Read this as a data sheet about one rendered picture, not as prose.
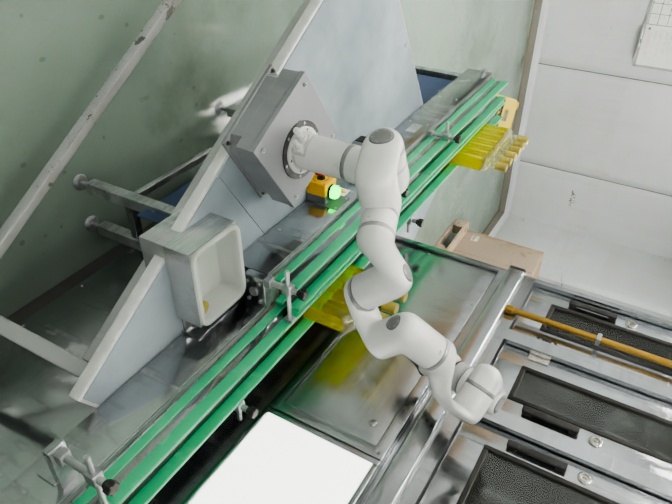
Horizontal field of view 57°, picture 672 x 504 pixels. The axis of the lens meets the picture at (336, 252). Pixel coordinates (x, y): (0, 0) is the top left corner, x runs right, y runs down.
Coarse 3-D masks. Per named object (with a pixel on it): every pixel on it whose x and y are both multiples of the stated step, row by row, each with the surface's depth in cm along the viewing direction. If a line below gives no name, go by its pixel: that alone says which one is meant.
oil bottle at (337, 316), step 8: (320, 296) 176; (312, 304) 173; (320, 304) 173; (328, 304) 173; (336, 304) 173; (312, 312) 173; (320, 312) 172; (328, 312) 170; (336, 312) 170; (344, 312) 170; (312, 320) 175; (320, 320) 173; (328, 320) 171; (336, 320) 170; (344, 320) 168; (352, 320) 169; (336, 328) 171; (344, 328) 170; (352, 328) 170
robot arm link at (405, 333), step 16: (352, 304) 136; (368, 320) 136; (384, 320) 134; (400, 320) 130; (416, 320) 130; (368, 336) 135; (384, 336) 131; (400, 336) 128; (416, 336) 129; (432, 336) 131; (384, 352) 133; (400, 352) 131; (416, 352) 130; (432, 352) 131
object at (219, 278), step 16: (224, 240) 156; (240, 240) 154; (192, 256) 141; (208, 256) 157; (224, 256) 159; (240, 256) 157; (192, 272) 142; (208, 272) 159; (224, 272) 162; (240, 272) 160; (208, 288) 161; (224, 288) 163; (240, 288) 163; (224, 304) 158; (208, 320) 153
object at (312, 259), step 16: (496, 80) 286; (480, 96) 270; (464, 112) 256; (432, 144) 232; (416, 160) 221; (352, 208) 194; (336, 224) 187; (352, 224) 187; (320, 240) 180; (336, 240) 180; (304, 256) 173; (320, 256) 173; (304, 272) 167
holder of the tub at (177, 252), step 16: (208, 224) 151; (224, 224) 151; (176, 240) 145; (192, 240) 145; (208, 240) 145; (176, 256) 143; (176, 272) 146; (176, 288) 150; (192, 288) 146; (176, 304) 153; (192, 304) 149; (192, 320) 153; (192, 336) 158
